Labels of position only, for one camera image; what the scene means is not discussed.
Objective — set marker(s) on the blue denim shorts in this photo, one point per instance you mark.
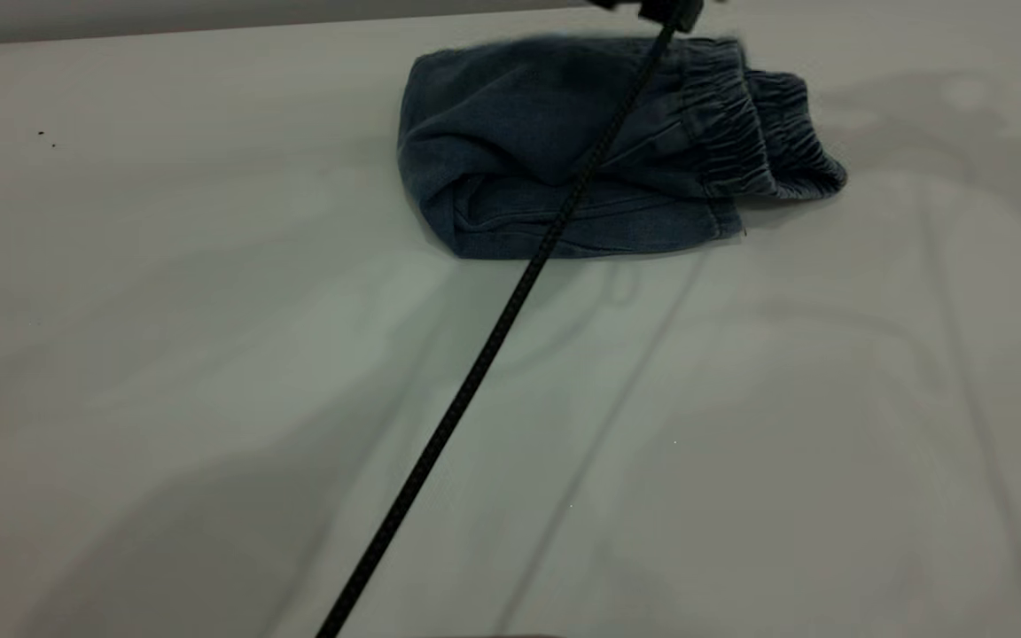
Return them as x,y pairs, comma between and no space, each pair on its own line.
493,133

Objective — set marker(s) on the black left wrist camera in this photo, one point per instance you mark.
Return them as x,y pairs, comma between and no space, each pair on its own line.
674,11

